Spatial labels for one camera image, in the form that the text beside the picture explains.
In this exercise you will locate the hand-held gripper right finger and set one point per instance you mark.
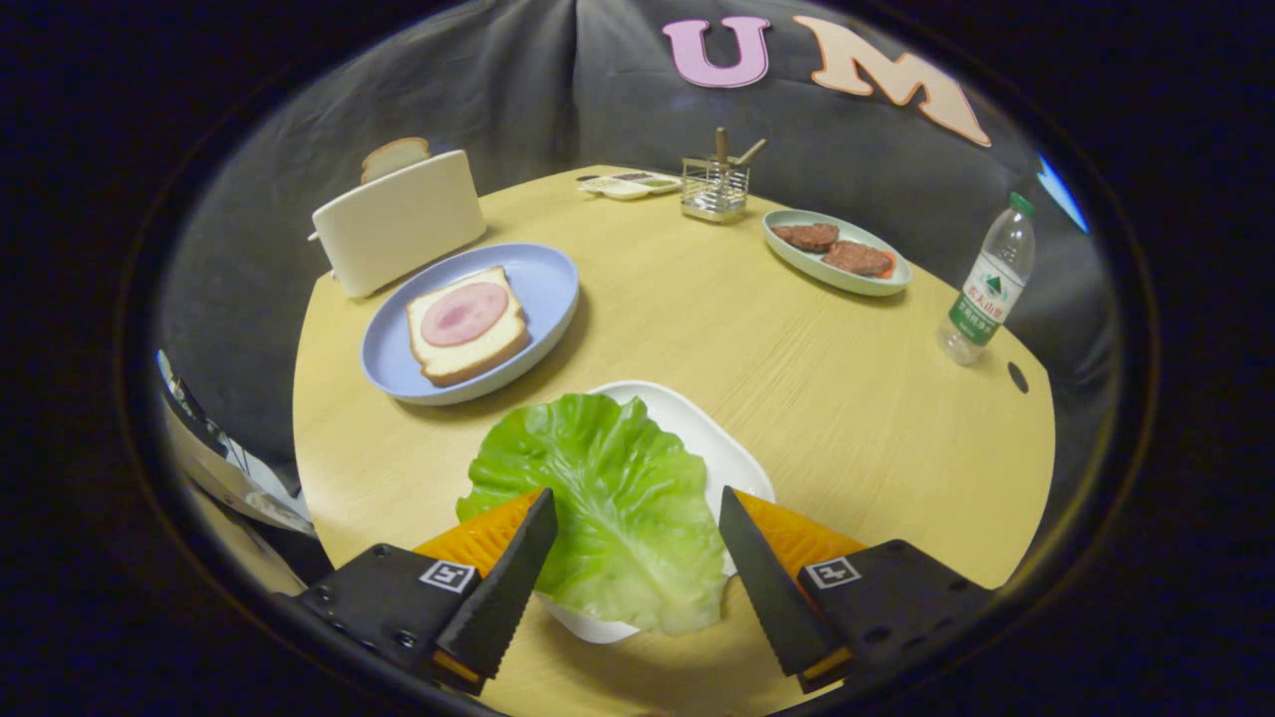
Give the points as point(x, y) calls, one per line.
point(772, 597)

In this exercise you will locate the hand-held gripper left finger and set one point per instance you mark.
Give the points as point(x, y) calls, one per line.
point(503, 597)

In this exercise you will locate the green lettuce leaf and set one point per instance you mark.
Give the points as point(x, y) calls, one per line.
point(608, 498)

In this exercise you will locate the plain white bread slice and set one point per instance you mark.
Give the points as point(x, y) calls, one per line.
point(393, 157)

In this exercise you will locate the white plate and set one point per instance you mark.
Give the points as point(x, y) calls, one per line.
point(707, 438)

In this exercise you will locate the bread slice under ham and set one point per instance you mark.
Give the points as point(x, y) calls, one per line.
point(468, 358)

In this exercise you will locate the pink ham slice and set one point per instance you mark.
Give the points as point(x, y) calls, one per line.
point(463, 313)

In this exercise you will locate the pale crumpled sheet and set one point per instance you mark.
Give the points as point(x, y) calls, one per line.
point(239, 478)

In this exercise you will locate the blue plate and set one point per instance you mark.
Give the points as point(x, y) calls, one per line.
point(543, 284)

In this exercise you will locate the pale green plate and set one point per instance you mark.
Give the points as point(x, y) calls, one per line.
point(847, 284)

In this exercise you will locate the brown meat patty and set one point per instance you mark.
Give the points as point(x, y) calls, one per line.
point(807, 237)
point(857, 259)

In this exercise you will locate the clear water bottle green label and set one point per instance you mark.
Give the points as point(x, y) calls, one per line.
point(986, 289)

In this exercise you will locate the white toaster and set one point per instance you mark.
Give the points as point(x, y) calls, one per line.
point(398, 224)

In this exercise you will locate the white divided seasoning tray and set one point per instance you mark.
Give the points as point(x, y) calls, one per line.
point(628, 184)

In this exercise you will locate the black backdrop cloth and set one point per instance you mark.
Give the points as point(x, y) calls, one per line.
point(398, 80)

